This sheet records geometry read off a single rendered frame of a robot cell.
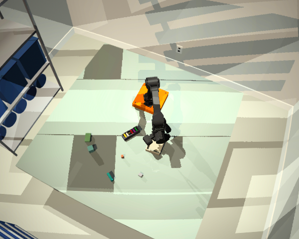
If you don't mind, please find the green rectangular block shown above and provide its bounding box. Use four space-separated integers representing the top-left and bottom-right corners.
85 133 91 142

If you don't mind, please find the teal cube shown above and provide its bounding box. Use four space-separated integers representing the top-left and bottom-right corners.
87 145 94 153

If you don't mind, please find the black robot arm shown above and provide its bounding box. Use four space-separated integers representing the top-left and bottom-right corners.
143 76 170 144

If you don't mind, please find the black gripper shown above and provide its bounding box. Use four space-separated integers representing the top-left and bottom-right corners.
143 124 171 146

